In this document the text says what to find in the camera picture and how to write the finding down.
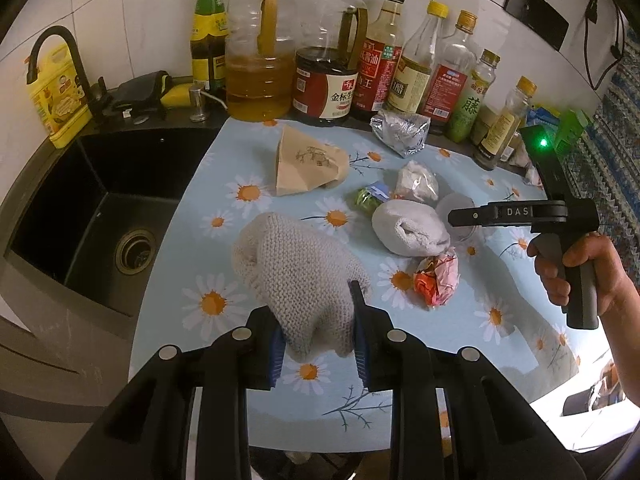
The black faucet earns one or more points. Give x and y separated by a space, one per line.
80 70

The white rolled towel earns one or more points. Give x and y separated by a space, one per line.
405 227

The beige knitted hat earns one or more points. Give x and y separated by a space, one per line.
300 270

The metal sink drain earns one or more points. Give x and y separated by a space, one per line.
136 251

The small multicoloured snack packet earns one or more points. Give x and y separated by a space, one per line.
370 200

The red orange crumpled wrapper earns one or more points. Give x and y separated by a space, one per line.
435 280

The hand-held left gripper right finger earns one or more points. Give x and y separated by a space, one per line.
361 360

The patterned woven cloth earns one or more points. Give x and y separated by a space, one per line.
620 125

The clear bottle with red label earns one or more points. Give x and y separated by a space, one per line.
445 90

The beige label yellow cap bottle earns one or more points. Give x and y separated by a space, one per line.
412 80

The small yellow cap oil bottle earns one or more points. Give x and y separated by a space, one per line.
500 130

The white crumpled plastic bag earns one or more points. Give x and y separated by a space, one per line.
415 180

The silver foil packet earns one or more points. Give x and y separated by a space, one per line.
400 132

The brown paper bag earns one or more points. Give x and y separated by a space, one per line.
305 160

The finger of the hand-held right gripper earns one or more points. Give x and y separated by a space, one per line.
467 215

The yellow detergent bottle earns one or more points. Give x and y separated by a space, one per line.
55 100

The black wall socket panel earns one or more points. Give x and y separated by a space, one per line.
535 10

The small white red packet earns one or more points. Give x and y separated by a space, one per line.
532 175

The yellow sponge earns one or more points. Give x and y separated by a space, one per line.
177 96

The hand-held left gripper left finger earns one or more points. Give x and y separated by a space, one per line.
275 355

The large clear oil jug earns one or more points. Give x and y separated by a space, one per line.
257 80

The blue white food packet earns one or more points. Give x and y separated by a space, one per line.
542 115

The red label dark cap bottle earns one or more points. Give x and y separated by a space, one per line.
377 70

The person's right forearm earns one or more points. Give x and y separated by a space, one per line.
622 350

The blue daisy print table mat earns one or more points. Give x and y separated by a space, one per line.
200 260

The dark cloth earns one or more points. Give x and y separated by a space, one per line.
140 87

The metal soap dispenser pump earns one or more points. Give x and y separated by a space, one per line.
197 105

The person's right hand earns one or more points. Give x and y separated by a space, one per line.
612 280

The green label sauce bottle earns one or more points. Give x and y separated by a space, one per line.
207 25

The green label oil bottle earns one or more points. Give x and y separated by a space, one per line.
465 115

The black kitchen sink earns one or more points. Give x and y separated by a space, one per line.
75 200

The green packet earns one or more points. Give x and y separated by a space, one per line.
570 125

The large soy sauce jug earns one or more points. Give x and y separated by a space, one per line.
325 85

